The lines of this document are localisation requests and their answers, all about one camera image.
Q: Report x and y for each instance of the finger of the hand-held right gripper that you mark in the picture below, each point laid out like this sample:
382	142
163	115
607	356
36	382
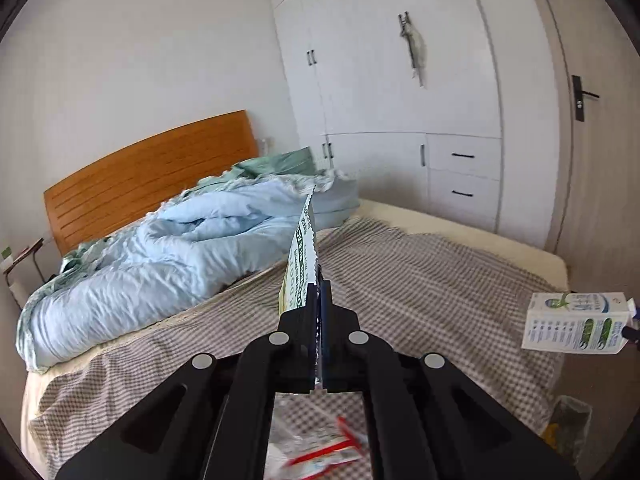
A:
632	308
631	334

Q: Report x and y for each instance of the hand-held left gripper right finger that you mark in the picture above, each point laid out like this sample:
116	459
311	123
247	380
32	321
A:
326	320

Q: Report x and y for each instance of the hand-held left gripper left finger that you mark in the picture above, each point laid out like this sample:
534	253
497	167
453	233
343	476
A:
300	340

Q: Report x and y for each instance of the white milk carton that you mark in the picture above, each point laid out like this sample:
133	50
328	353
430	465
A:
565	325

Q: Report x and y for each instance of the white printed snack wrapper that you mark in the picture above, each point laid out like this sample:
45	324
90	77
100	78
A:
302	255

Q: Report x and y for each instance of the pale green trash bag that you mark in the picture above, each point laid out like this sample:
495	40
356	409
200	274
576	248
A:
570	420

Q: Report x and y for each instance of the brown checkered bed sheet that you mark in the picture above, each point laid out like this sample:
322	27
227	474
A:
425	285

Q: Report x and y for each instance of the red white small wrapper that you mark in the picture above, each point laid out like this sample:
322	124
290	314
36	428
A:
345	437

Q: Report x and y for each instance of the beige wooden door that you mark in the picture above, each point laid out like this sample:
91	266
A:
600	185

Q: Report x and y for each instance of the light blue duvet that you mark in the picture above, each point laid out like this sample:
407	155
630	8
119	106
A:
165	260

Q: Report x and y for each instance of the green pillow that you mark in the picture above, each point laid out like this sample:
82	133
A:
280	162

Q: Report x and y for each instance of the wooden bed headboard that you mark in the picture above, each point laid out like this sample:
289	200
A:
150	170

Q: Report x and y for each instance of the white wardrobe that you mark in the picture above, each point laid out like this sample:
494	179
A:
375	85

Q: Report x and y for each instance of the small bedside table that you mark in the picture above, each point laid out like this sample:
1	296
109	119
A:
27	252

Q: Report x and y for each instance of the grey hanging cloth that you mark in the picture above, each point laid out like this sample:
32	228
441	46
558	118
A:
417	47

